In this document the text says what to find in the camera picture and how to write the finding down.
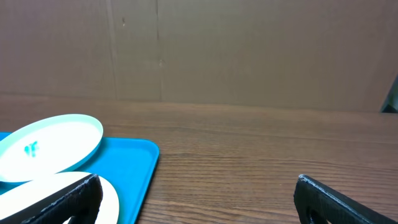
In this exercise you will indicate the white plate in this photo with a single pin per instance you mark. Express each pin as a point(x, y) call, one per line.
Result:
point(29, 193)

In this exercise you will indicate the light blue plate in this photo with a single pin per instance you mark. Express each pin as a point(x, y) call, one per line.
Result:
point(49, 146)

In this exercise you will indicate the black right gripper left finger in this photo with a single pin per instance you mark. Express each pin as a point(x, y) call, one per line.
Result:
point(78, 202)

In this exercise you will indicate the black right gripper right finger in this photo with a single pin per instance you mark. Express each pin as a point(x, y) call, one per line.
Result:
point(317, 203)

